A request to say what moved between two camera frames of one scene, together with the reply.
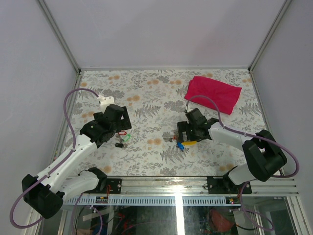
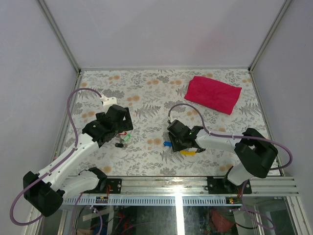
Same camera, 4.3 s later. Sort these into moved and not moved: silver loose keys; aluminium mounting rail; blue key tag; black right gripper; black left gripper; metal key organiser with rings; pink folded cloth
Moved: black right gripper; blue key tag; metal key organiser with rings
Not moved: black left gripper; aluminium mounting rail; silver loose keys; pink folded cloth
